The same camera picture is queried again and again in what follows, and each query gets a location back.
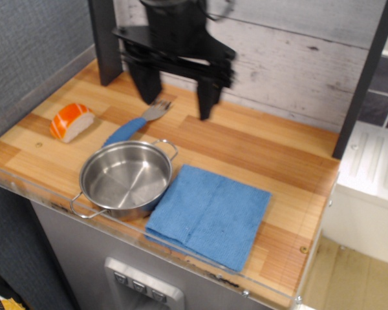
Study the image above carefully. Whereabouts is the yellow object at corner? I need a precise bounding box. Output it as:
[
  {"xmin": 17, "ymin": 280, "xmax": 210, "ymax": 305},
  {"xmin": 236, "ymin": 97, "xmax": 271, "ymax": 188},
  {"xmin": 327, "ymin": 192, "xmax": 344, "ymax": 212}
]
[{"xmin": 1, "ymin": 298, "xmax": 25, "ymax": 310}]

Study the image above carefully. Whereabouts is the clear acrylic table edge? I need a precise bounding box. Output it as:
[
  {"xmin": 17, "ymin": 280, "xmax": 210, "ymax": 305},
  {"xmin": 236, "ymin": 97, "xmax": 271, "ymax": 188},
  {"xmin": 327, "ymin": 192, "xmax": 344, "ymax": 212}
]
[{"xmin": 0, "ymin": 169, "xmax": 302, "ymax": 309}]

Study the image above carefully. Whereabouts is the salmon sushi toy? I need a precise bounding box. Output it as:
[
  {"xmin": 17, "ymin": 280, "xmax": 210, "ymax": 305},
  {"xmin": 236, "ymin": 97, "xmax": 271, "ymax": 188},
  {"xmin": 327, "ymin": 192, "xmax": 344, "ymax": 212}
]
[{"xmin": 49, "ymin": 103, "xmax": 95, "ymax": 143}]

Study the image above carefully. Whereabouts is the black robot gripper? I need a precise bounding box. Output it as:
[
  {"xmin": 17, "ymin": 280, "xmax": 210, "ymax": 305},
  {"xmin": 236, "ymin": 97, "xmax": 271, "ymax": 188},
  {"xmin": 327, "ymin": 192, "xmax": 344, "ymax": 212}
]
[{"xmin": 113, "ymin": 1, "xmax": 236, "ymax": 120}]

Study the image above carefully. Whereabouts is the grey dispenser button panel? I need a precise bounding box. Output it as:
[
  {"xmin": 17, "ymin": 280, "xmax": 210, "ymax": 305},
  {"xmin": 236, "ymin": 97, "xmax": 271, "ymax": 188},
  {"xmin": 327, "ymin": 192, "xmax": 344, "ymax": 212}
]
[{"xmin": 104, "ymin": 257, "xmax": 185, "ymax": 309}]

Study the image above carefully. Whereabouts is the blue handled metal fork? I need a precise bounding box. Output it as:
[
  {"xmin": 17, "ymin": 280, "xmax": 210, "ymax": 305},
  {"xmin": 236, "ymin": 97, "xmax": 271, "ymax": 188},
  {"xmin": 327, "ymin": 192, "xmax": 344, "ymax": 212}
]
[{"xmin": 102, "ymin": 99, "xmax": 171, "ymax": 147}]

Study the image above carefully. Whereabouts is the stainless steel pot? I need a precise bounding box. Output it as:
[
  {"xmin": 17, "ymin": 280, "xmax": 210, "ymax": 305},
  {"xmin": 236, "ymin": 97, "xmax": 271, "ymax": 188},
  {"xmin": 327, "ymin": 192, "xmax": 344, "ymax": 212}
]
[{"xmin": 70, "ymin": 139, "xmax": 178, "ymax": 220}]

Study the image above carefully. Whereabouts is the white cabinet on right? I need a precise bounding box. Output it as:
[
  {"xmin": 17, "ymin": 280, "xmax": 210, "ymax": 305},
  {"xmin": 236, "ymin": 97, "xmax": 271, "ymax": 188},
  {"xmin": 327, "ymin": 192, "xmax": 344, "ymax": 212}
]
[{"xmin": 322, "ymin": 122, "xmax": 388, "ymax": 263}]

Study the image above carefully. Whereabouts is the blue dish towel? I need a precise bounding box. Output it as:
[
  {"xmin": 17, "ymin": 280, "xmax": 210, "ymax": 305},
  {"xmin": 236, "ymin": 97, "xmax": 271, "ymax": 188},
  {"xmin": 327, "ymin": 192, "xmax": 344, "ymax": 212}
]
[{"xmin": 145, "ymin": 165, "xmax": 272, "ymax": 272}]

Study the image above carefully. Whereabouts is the dark right frame post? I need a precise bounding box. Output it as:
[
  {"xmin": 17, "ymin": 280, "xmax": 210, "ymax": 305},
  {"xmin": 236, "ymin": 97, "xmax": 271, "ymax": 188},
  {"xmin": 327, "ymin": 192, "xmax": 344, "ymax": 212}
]
[{"xmin": 332, "ymin": 0, "xmax": 388, "ymax": 160}]

